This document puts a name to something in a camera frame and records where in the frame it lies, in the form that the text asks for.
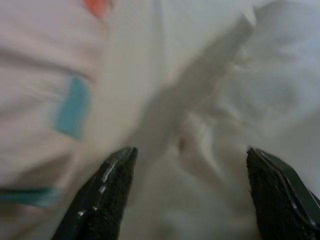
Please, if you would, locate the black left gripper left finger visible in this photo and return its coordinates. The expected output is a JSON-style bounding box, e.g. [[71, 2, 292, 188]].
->
[[51, 146, 139, 240]]

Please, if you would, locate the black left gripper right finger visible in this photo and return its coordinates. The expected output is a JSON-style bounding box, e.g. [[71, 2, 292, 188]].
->
[[245, 146, 320, 240]]

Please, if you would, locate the pale pink pillow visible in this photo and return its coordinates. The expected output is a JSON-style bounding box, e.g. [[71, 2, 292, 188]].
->
[[0, 0, 118, 240]]

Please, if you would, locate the white crumpled duvet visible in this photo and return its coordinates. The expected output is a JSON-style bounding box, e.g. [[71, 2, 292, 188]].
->
[[82, 0, 320, 240]]

